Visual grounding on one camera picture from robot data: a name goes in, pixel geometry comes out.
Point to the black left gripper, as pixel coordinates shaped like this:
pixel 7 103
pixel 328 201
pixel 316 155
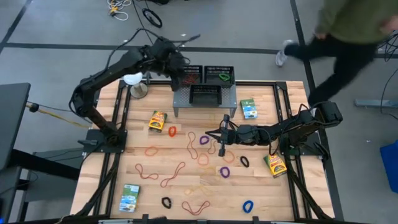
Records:
pixel 172 60

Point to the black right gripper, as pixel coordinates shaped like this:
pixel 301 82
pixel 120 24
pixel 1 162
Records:
pixel 231 135

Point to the purple coil wristband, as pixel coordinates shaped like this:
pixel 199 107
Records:
pixel 200 140
pixel 221 172

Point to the black coil wristband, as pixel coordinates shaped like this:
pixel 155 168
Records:
pixel 242 157
pixel 163 201

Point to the green cardboard box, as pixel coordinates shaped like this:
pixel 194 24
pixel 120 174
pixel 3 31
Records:
pixel 129 197
pixel 248 109

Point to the yellow crayon box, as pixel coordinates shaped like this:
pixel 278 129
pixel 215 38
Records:
pixel 158 121
pixel 275 165

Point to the green coil wristband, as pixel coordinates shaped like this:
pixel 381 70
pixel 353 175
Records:
pixel 224 76

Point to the orange coil wristband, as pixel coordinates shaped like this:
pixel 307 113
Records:
pixel 169 131

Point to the orange rubber band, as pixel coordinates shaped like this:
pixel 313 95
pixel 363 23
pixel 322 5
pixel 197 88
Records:
pixel 198 159
pixel 234 157
pixel 145 151

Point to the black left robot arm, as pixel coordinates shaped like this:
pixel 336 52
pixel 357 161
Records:
pixel 127 62

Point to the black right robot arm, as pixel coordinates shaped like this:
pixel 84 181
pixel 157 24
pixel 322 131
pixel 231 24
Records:
pixel 295 126

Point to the black side desk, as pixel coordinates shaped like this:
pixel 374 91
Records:
pixel 12 118

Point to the grey perforated metal shelf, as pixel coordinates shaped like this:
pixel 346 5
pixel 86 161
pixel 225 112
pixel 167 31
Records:
pixel 182 99

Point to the black mesh basket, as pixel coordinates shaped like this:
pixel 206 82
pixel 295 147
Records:
pixel 207 69
pixel 205 98
pixel 199 69

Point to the white mushroom lamp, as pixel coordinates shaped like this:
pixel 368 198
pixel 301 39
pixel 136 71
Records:
pixel 134 78

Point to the blue coil wristband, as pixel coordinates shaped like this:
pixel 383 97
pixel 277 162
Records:
pixel 244 207

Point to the grey floor bar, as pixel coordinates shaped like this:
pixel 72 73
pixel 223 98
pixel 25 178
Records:
pixel 379 104

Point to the blue bin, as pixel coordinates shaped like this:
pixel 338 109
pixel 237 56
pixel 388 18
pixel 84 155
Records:
pixel 391 165

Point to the person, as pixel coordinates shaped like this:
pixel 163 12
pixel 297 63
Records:
pixel 351 18

